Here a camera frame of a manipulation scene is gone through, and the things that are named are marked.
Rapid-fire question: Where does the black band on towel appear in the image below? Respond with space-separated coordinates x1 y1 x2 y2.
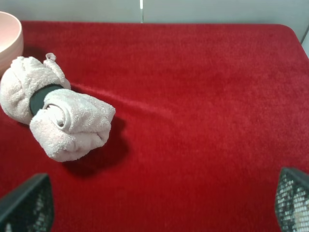
29 84 63 116

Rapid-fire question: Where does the pink plastic bowl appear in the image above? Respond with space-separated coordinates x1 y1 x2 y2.
0 12 24 74

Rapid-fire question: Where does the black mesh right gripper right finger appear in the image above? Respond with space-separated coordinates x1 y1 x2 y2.
275 167 309 232

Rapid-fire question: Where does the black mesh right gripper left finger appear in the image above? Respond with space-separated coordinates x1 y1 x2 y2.
0 173 54 232

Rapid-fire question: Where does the pink rolled towel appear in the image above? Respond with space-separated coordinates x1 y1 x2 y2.
0 53 115 162

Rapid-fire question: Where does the red velvet tablecloth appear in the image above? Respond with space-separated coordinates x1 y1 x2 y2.
0 21 309 232

